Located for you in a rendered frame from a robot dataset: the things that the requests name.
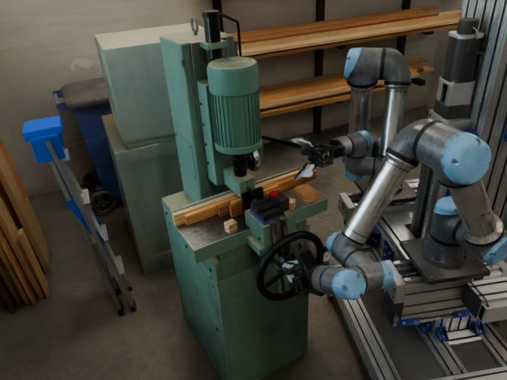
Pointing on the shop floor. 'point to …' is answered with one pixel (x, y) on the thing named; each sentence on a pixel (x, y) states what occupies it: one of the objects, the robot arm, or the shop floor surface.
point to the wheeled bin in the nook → (93, 139)
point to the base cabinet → (240, 317)
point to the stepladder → (78, 203)
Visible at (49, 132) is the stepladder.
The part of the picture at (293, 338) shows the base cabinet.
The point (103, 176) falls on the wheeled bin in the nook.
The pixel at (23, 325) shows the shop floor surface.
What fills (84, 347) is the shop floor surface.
